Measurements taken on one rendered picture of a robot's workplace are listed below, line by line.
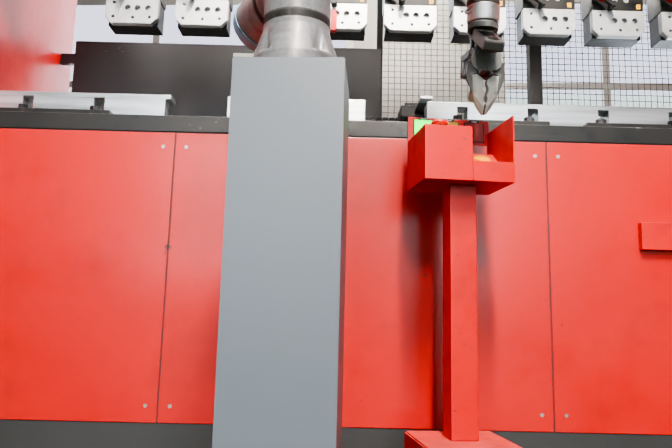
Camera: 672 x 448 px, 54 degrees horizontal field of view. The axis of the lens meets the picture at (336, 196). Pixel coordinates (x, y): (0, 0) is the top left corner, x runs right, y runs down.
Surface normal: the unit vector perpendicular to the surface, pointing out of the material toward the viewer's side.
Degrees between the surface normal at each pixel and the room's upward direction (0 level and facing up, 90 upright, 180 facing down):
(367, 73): 90
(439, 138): 90
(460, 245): 90
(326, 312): 90
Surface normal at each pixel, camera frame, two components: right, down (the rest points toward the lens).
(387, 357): 0.01, -0.17
